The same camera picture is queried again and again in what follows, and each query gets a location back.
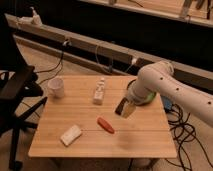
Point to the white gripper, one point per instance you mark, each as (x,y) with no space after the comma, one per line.
(127,109)

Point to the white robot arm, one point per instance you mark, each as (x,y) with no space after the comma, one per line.
(158,78)

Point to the white sponge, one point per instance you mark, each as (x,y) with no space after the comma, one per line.
(70,135)

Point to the green frying pan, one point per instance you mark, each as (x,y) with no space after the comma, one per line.
(137,101)

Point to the white plastic bottle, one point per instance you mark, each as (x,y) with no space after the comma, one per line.
(99,92)

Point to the wooden table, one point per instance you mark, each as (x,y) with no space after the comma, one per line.
(145,134)

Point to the white mug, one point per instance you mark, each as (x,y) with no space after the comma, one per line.
(56,87)

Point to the black office chair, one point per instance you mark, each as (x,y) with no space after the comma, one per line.
(17,81)

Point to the white spray bottle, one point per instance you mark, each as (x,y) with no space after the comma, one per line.
(36,17)

